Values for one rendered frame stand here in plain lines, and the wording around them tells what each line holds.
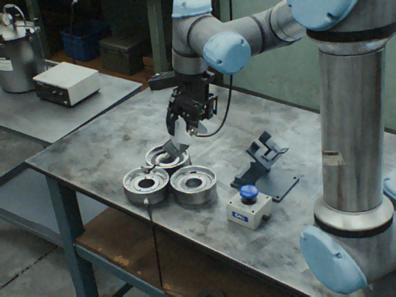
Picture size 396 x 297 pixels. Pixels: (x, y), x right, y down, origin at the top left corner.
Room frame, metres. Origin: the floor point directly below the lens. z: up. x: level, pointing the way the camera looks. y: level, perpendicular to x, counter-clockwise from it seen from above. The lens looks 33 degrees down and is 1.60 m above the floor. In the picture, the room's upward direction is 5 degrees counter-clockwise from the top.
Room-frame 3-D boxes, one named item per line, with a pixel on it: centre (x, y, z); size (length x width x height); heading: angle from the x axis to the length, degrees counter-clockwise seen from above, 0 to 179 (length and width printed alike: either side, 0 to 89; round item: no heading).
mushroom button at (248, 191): (0.96, -0.10, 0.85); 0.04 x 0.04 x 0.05
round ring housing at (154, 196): (1.07, 0.13, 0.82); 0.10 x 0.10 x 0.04
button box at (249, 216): (0.96, -0.10, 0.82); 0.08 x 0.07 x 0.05; 50
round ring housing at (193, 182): (1.06, 0.02, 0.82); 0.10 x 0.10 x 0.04
